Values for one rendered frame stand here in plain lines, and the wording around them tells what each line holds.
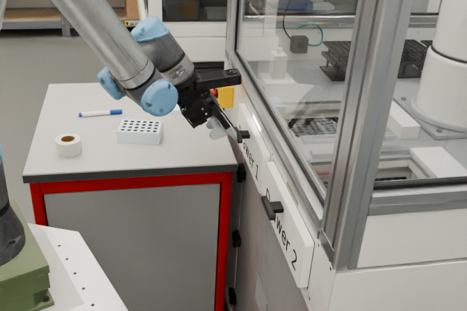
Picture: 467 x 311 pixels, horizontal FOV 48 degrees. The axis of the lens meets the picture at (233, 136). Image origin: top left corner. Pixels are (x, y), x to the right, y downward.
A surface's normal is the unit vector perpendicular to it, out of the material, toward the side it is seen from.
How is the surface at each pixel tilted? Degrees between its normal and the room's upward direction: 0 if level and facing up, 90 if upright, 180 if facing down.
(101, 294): 0
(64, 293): 0
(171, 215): 90
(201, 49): 90
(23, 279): 89
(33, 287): 90
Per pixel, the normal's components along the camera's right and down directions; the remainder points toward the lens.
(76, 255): 0.05, -0.88
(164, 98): 0.58, 0.40
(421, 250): 0.19, 0.47
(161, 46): 0.47, 0.25
